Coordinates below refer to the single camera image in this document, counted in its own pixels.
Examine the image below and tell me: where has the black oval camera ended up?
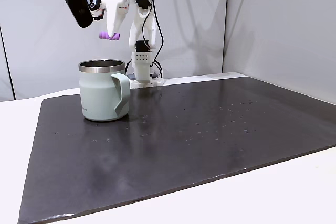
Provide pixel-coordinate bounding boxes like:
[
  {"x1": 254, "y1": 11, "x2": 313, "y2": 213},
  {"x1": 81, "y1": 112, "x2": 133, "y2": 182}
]
[{"x1": 62, "y1": 0, "x2": 106, "y2": 29}]

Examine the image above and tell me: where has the purple pen grip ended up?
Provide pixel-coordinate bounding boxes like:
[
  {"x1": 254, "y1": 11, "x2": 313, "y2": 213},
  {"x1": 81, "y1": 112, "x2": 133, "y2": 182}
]
[{"x1": 98, "y1": 31, "x2": 121, "y2": 42}]

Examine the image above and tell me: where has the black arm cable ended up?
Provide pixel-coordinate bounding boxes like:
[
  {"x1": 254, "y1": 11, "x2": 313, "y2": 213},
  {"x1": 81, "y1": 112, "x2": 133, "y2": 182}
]
[{"x1": 124, "y1": 0, "x2": 164, "y2": 79}]

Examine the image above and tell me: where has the pale green steel-rimmed mug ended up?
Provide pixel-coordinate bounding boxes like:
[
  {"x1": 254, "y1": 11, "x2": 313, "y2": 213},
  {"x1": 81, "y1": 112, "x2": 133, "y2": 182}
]
[{"x1": 78, "y1": 59, "x2": 131, "y2": 123}]

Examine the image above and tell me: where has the black table mat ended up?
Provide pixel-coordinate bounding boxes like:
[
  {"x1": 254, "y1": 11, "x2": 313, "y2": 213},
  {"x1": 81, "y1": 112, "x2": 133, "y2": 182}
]
[{"x1": 17, "y1": 76, "x2": 336, "y2": 224}]

